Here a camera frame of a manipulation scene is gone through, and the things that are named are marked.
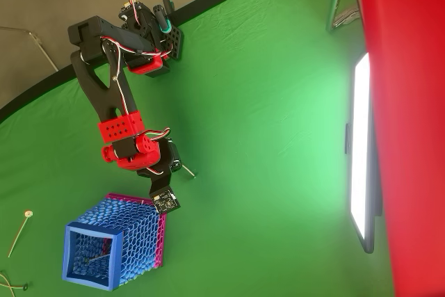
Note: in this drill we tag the black and teal table clamp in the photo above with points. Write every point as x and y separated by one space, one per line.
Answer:
162 18

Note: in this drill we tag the small camera circuit board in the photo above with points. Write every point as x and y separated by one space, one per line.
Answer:
166 201

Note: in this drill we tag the large red blurred object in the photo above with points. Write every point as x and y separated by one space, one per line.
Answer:
410 119

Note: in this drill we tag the white LED light panel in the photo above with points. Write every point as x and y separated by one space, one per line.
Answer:
359 154

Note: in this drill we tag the blue and magenta mesh basket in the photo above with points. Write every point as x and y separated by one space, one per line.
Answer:
135 238

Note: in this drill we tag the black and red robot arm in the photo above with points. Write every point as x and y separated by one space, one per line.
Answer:
111 95

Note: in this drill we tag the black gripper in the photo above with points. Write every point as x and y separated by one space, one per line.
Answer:
171 158

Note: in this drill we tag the thin grey metal frame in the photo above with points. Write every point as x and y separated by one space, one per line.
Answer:
41 48

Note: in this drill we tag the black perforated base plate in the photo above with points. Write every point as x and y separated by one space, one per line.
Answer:
175 41

